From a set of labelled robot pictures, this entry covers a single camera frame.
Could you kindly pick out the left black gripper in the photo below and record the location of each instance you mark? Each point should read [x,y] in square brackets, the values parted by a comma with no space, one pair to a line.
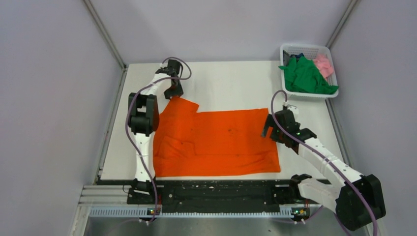
[178,91]

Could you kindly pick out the orange t shirt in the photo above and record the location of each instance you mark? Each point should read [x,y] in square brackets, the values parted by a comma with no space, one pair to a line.
[189,143]

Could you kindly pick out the green t shirt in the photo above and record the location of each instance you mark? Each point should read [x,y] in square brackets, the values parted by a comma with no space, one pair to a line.
[301,75]

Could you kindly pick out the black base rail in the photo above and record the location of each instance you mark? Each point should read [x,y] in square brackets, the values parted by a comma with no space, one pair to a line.
[216,196]

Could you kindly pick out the pink t shirt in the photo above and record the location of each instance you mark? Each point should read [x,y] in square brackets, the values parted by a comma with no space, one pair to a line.
[323,65]

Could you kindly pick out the dark blue t shirt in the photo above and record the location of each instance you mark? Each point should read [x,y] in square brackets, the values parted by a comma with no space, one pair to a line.
[297,56]

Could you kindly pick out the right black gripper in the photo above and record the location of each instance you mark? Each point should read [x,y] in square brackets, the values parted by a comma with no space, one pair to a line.
[270,123]

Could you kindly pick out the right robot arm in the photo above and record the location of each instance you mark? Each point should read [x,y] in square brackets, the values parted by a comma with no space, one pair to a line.
[357,200]

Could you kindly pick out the white plastic basket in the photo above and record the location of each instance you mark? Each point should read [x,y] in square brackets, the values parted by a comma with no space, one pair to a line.
[310,52]

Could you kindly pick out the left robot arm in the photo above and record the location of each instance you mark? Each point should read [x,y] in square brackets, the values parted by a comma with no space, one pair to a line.
[142,119]

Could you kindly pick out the white cable duct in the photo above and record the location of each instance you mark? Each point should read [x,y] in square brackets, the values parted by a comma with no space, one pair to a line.
[148,212]

